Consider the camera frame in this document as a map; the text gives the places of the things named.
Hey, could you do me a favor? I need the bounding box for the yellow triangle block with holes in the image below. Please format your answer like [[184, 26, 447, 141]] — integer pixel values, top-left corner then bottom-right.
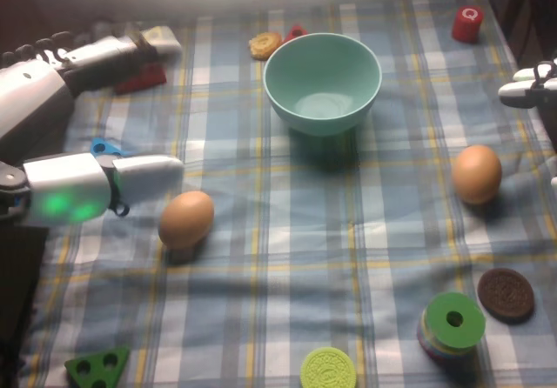
[[141, 25, 183, 57]]

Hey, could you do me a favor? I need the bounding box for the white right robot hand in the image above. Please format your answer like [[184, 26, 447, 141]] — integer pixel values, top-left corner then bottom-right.
[[498, 58, 557, 110]]

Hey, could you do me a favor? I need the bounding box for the rainbow stacking rings toy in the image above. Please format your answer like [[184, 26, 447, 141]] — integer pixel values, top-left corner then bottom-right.
[[416, 291, 487, 363]]

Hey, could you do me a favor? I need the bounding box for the brown chocolate sandwich cookie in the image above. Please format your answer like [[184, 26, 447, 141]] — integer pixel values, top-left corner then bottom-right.
[[477, 267, 535, 323]]

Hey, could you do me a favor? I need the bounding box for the blue plaid tablecloth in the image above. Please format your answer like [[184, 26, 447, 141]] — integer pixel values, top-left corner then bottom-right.
[[17, 0, 557, 388]]

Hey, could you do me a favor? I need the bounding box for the brown egg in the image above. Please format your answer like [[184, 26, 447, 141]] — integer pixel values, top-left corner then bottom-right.
[[158, 191, 216, 250], [451, 144, 503, 206]]

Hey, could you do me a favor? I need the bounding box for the red rectangular block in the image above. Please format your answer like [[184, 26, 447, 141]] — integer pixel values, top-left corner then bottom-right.
[[113, 61, 168, 96]]

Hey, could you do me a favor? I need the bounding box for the teal bowl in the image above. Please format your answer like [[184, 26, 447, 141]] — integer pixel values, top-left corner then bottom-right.
[[262, 32, 383, 137]]

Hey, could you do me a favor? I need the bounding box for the red cylinder block white letter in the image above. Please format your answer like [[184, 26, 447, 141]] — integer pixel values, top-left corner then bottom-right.
[[451, 5, 484, 43]]

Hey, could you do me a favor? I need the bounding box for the red triangle block with holes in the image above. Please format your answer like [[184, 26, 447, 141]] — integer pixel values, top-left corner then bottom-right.
[[282, 23, 309, 43]]

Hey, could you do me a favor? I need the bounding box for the blue triangle block with holes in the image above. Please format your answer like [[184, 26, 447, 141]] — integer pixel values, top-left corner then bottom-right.
[[90, 137, 131, 157]]

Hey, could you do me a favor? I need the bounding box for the tan round lion biscuit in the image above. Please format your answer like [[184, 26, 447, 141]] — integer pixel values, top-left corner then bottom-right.
[[249, 31, 284, 62]]

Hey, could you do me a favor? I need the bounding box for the green triangle block with holes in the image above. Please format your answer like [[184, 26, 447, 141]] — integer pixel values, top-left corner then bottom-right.
[[64, 346, 131, 388]]

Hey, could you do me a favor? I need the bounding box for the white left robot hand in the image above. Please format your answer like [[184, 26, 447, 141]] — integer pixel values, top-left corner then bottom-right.
[[0, 20, 185, 228]]

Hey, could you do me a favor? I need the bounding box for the light green sandwich cookie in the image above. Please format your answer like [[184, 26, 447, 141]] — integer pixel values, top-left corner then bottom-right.
[[299, 346, 358, 388]]

